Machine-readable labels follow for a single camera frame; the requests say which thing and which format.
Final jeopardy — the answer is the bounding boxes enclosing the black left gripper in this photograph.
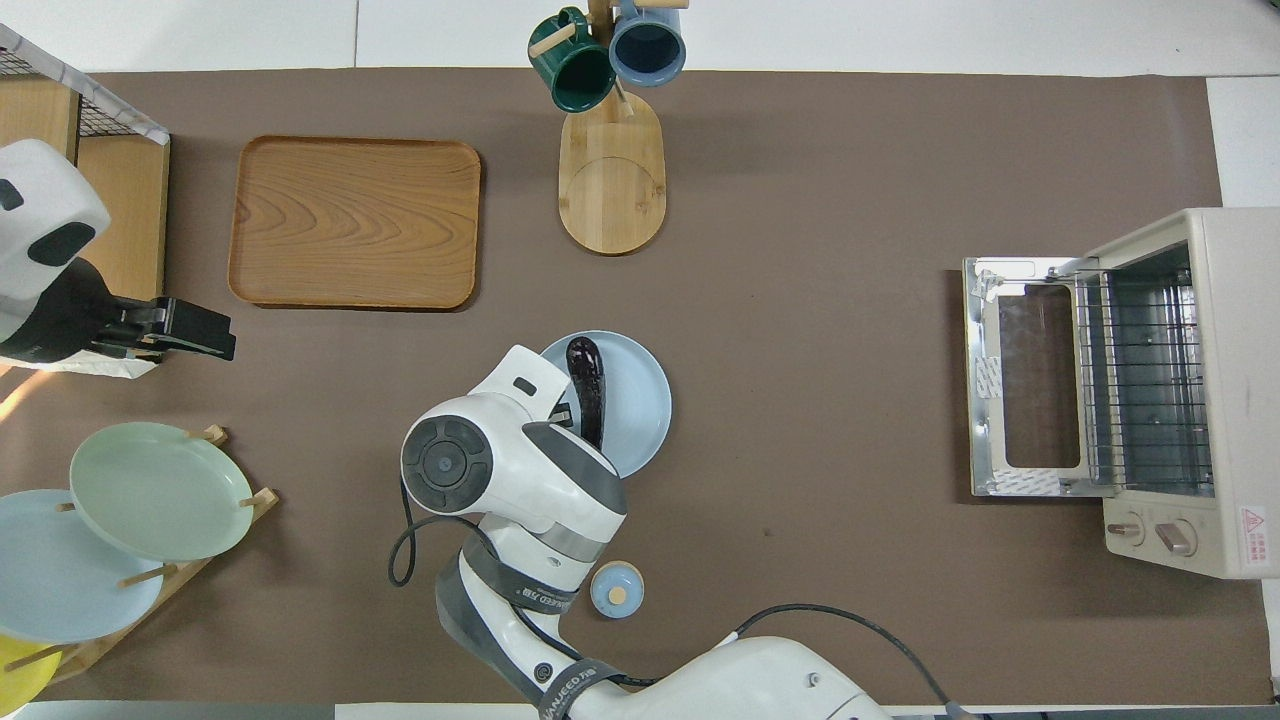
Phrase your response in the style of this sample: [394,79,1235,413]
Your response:
[0,258,237,363]

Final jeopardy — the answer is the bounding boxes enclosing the dark purple eggplant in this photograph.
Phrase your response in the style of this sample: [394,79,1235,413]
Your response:
[565,336,608,451]

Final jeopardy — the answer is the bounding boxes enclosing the cream toaster oven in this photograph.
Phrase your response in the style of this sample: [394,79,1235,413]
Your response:
[963,207,1280,581]

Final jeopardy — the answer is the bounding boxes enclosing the pale green plate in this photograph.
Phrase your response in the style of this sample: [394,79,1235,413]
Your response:
[69,421,255,563]

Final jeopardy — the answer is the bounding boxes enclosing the wooden mug tree stand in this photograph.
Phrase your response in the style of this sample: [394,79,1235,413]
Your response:
[528,0,691,257]

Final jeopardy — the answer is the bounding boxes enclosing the brown table mat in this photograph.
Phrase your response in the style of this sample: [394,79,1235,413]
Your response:
[0,68,1271,706]

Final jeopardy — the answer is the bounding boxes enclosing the wooden plate rack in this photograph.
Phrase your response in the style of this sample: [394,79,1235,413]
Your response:
[0,425,280,684]

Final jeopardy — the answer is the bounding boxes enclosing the light blue racked plate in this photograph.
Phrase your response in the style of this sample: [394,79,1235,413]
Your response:
[0,488,166,645]

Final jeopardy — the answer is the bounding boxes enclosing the rectangular wooden tray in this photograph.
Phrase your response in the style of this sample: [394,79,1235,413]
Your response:
[227,135,483,313]

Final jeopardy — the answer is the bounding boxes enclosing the dark green mug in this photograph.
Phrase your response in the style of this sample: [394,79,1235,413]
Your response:
[527,7,618,114]

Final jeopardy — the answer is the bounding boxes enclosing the yellow plate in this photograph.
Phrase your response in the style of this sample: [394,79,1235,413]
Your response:
[0,633,63,713]

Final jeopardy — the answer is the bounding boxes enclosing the blue mug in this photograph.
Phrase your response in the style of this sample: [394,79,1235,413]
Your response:
[608,0,688,88]

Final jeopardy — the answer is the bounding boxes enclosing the wooden shelf with wire frame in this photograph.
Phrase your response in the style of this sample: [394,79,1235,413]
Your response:
[0,25,171,361]

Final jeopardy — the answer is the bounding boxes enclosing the metal oven wire rack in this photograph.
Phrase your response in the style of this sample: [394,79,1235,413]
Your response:
[1078,268,1217,493]

